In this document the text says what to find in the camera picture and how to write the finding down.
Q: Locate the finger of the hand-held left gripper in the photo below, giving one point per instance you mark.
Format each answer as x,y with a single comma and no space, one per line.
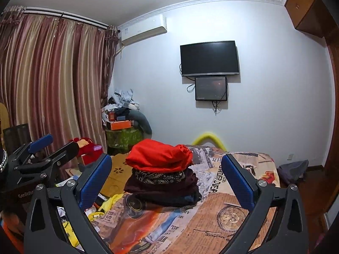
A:
65,152
41,141

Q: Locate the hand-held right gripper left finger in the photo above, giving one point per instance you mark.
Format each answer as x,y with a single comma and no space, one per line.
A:
95,182

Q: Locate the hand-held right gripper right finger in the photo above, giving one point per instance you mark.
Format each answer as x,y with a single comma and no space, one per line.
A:
238,182

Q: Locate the red zip jacket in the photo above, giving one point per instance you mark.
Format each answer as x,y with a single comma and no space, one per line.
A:
159,154

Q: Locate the dark clothes on floor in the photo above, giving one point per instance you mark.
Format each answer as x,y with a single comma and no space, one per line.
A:
292,170

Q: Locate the wooden lap desk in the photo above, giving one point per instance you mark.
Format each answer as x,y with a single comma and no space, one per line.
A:
116,174

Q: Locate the yellow garment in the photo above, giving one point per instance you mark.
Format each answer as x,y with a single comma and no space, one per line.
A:
106,203

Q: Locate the black mesh basket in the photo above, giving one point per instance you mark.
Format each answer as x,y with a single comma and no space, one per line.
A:
16,137

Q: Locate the red gift box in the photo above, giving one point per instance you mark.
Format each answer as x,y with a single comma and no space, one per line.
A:
91,156

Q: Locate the green cloth-covered cabinet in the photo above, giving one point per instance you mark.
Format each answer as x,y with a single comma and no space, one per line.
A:
123,139

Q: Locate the yellow foam tube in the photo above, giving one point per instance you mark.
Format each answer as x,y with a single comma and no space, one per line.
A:
209,137

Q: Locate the striped curtain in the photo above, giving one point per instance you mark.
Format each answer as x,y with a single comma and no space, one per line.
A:
47,84

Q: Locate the dark blue folded garment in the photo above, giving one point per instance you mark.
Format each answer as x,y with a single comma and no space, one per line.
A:
182,201

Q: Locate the orange box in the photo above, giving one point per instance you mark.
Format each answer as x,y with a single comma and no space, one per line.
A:
120,125

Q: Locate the maroon folded garment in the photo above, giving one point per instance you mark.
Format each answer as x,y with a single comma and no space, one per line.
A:
159,187

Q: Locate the navy patterned folded garment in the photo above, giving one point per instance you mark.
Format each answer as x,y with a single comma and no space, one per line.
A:
159,176

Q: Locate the printed bed sheet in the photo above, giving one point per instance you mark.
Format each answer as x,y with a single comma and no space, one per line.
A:
185,225

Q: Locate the pile of clutter on cabinet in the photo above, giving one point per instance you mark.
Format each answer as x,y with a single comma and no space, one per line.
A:
120,103

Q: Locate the brown wooden door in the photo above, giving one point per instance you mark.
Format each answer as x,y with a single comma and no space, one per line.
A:
328,137

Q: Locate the white air conditioner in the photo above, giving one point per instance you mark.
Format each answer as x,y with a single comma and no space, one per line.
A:
143,29

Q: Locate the wooden wardrobe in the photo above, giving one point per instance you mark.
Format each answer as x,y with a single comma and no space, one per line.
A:
304,2

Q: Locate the wall socket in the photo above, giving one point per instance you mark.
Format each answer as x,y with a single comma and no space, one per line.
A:
290,156

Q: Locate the small wall monitor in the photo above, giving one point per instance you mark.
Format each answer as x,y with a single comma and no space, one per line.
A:
211,88

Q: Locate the wall television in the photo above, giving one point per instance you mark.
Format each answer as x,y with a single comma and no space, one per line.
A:
209,58

